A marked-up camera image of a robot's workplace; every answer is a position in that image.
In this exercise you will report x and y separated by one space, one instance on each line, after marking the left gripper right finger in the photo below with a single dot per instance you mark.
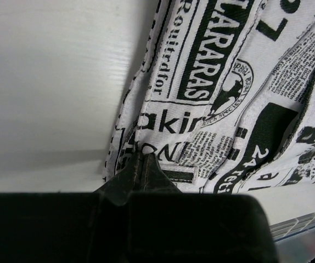
166 225

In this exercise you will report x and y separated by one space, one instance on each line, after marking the aluminium mounting rail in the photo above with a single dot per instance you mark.
295 239

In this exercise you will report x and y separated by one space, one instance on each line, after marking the newspaper print trousers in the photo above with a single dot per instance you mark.
225 96

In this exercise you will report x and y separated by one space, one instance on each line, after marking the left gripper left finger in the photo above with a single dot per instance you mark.
69 227

